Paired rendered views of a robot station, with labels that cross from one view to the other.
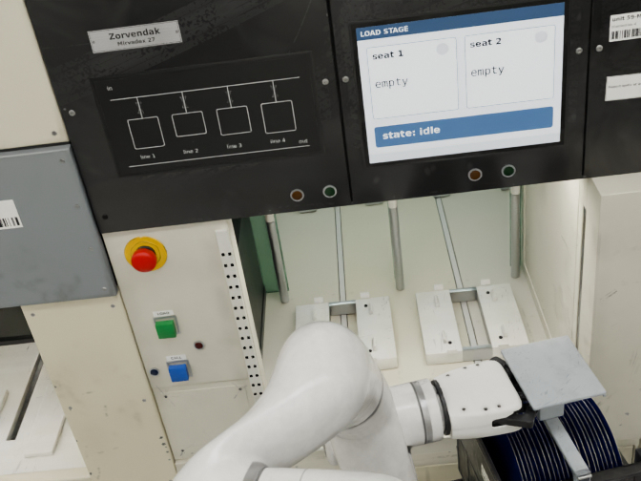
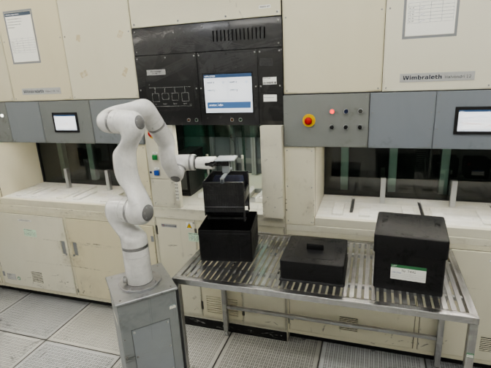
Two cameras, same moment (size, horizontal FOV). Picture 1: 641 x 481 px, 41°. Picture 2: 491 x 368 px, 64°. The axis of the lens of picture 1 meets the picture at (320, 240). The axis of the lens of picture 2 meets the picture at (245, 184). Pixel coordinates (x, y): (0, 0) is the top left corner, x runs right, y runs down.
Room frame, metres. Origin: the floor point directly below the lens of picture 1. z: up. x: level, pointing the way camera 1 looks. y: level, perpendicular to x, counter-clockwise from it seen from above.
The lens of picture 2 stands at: (-1.01, -0.86, 1.71)
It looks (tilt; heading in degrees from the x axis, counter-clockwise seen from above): 17 degrees down; 15
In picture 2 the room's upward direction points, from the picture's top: 3 degrees counter-clockwise
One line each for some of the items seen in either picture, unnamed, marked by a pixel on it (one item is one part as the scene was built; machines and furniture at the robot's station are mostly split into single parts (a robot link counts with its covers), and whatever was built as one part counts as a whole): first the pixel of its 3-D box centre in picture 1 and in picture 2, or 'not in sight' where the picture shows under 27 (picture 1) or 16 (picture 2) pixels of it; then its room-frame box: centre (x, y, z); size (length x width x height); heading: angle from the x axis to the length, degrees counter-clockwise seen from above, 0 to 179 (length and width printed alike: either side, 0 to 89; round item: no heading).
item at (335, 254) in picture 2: not in sight; (315, 255); (0.70, -0.74, 0.83); 0.29 x 0.29 x 0.13; 87
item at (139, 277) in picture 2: not in sight; (137, 264); (0.44, 0.06, 0.85); 0.19 x 0.19 x 0.18
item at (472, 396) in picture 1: (471, 400); (204, 162); (0.83, -0.17, 1.25); 0.11 x 0.10 x 0.07; 96
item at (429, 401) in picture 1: (426, 408); (193, 162); (0.83, -0.11, 1.25); 0.09 x 0.03 x 0.08; 6
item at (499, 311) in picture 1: (469, 320); (255, 193); (1.41, -0.29, 0.89); 0.22 x 0.21 x 0.04; 176
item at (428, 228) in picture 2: not in sight; (408, 250); (0.69, -1.15, 0.89); 0.29 x 0.29 x 0.25; 82
